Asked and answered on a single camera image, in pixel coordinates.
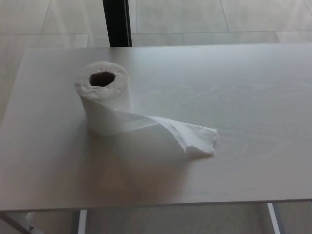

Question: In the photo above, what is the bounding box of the white toilet paper roll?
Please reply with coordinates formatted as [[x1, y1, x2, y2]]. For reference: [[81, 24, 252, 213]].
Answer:
[[74, 61, 218, 156]]

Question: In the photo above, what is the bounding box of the white metal table leg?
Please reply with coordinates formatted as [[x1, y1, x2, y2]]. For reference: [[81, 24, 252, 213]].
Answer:
[[267, 202, 281, 234], [78, 210, 88, 234]]

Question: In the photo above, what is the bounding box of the grey diagonal table brace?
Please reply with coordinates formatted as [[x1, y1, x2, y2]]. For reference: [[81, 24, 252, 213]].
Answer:
[[0, 211, 39, 234]]

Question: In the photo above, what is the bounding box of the black vertical post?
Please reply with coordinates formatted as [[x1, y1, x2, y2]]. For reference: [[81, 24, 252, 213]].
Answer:
[[102, 0, 133, 47]]

